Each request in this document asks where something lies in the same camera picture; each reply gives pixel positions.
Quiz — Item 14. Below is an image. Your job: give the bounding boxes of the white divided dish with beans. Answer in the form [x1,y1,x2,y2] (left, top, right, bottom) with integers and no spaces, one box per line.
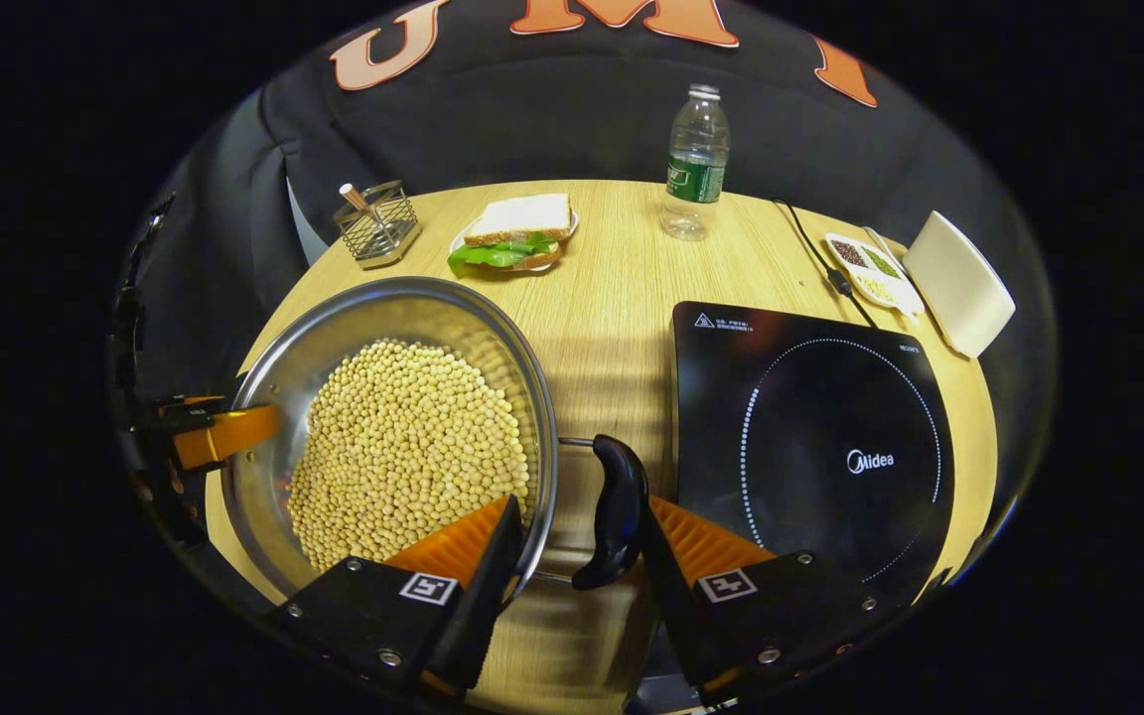
[825,233,926,314]

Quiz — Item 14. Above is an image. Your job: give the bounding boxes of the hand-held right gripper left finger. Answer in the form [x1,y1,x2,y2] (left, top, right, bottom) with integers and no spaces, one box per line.
[264,495,525,696]

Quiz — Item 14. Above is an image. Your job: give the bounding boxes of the steel pot with black handle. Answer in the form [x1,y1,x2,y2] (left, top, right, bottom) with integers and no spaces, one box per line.
[221,276,650,602]

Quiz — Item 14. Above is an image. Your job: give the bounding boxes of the sandwich with lettuce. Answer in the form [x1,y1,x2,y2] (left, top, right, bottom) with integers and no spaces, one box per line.
[448,194,573,277]

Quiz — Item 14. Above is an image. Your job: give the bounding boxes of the small metal stick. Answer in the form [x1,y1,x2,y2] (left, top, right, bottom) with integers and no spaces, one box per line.
[339,183,386,237]

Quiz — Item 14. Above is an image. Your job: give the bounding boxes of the black power cable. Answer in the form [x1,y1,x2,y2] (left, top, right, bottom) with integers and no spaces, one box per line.
[774,199,876,329]

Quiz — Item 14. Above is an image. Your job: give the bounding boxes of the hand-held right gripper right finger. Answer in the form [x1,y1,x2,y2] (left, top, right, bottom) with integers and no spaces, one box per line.
[637,495,881,701]

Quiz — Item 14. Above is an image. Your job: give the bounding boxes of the wire mesh holder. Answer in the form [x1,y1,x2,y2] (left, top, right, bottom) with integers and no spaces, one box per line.
[334,181,422,271]

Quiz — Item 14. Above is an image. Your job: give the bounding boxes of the black induction cooktop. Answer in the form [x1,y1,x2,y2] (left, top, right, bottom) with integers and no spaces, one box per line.
[671,301,955,607]

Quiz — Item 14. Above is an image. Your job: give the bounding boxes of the clear plastic water bottle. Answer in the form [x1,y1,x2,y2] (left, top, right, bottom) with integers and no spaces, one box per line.
[659,84,732,242]

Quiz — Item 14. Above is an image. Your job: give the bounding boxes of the white toaster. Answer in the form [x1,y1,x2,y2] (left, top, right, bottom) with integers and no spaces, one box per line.
[903,211,1017,358]

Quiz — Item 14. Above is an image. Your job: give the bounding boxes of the pile of soybeans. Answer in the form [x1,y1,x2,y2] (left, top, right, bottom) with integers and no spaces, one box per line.
[287,338,533,572]

